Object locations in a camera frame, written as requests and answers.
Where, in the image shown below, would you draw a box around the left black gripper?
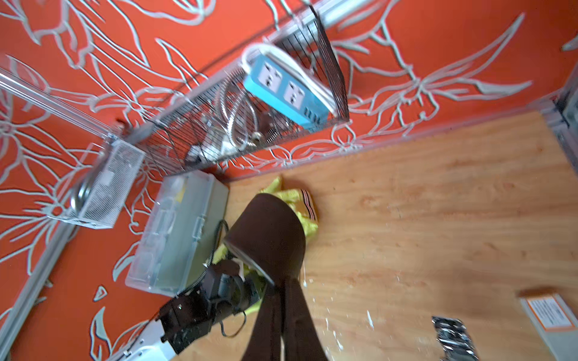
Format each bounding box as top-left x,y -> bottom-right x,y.
157,260 -> 262,354

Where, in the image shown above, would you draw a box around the lime green trousers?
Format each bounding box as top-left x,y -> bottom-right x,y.
212,176 -> 319,315

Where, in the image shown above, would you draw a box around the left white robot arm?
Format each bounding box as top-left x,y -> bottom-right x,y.
109,260 -> 265,360

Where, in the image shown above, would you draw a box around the translucent plastic storage box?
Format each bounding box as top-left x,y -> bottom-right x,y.
125,171 -> 229,297

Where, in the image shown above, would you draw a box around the white charger block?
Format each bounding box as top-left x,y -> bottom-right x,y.
185,129 -> 237,165

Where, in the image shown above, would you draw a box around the metal tool in bin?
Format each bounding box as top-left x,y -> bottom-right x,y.
70,168 -> 102,214

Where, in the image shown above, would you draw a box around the blue white power bank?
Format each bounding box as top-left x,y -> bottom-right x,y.
241,43 -> 338,130

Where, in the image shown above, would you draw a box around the white labelled box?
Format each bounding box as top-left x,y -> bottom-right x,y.
519,293 -> 577,361

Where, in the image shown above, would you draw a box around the clear plastic wall bin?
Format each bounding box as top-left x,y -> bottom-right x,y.
45,138 -> 145,230

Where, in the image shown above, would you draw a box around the black wire wall basket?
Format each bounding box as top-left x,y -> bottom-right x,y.
129,6 -> 349,174

